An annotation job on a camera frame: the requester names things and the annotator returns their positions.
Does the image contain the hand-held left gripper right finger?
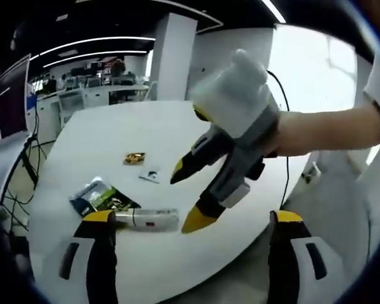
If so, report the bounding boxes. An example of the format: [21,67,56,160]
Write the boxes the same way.
[267,208,346,304]

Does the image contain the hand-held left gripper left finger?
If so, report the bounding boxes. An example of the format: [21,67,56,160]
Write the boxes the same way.
[50,208,118,304]

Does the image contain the small clear plastic sachet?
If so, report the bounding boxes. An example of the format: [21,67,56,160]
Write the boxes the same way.
[138,169,162,184]

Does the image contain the white skincare bottle silver cap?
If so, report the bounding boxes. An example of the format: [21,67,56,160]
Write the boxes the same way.
[113,207,181,234]

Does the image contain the white blue skincare sachet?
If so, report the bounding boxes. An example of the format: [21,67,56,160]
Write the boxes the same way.
[68,176,110,218]

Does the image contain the gold foil packet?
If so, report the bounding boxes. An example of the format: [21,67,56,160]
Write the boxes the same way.
[122,151,146,166]

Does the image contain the white square pillar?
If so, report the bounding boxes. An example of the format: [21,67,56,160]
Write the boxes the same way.
[148,14,197,102]

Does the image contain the large bright window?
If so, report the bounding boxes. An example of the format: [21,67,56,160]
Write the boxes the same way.
[267,23,358,111]

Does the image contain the person in white shirt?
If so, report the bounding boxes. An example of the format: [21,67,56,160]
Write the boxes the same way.
[284,53,380,286]

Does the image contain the ceiling light strip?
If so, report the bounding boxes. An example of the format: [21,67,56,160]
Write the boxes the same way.
[29,36,156,63]
[44,50,149,69]
[261,0,288,25]

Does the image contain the black monitor stand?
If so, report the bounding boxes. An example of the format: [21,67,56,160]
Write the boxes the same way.
[17,136,41,191]

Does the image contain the office desks with monitors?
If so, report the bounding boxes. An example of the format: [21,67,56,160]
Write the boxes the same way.
[28,60,158,140]

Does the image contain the large monitor screen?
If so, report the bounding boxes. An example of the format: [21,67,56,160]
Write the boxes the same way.
[0,53,32,146]

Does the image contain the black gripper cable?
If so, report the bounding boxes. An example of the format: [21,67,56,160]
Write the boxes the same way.
[265,70,292,206]

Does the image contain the black floor cables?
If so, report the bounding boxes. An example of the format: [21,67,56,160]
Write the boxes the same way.
[0,139,51,232]

